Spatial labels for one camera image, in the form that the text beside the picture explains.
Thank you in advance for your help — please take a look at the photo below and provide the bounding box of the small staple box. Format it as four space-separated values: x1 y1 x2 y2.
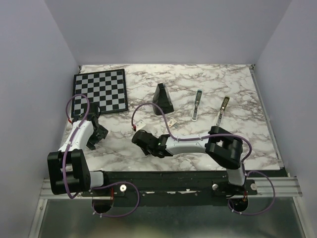
167 119 177 127

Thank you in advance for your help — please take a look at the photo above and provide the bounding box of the black wedge stand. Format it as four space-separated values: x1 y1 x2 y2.
153 83 174 114

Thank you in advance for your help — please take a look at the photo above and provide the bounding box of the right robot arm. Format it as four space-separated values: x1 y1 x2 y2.
132 126 246 194

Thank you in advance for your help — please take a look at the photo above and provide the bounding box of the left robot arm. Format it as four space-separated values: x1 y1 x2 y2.
47 103 110 196

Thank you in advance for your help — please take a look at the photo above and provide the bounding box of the black white chessboard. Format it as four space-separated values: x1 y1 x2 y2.
71 69 128 116

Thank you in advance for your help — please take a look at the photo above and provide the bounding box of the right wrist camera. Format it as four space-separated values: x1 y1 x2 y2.
132 120 146 132

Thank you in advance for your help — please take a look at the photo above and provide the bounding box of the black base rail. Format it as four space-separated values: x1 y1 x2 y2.
81 170 263 208

